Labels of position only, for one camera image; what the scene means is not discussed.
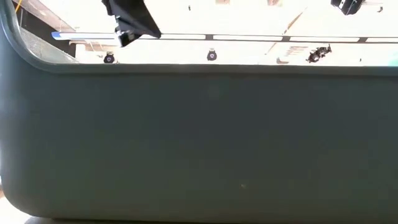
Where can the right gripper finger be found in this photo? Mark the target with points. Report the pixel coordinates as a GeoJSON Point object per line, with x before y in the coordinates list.
{"type": "Point", "coordinates": [348, 6]}

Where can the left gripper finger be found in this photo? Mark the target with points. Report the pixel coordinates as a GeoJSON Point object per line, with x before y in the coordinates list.
{"type": "Point", "coordinates": [133, 15]}
{"type": "Point", "coordinates": [124, 39]}

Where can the black irregular object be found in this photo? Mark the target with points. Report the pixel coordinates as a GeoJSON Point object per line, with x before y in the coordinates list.
{"type": "Point", "coordinates": [317, 55]}

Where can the dark slate plastic bin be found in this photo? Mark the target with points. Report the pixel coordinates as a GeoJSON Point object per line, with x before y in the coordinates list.
{"type": "Point", "coordinates": [199, 140]}

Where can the long segmented horizontal rail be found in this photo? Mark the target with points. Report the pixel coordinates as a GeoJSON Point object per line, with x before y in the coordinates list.
{"type": "Point", "coordinates": [248, 38]}

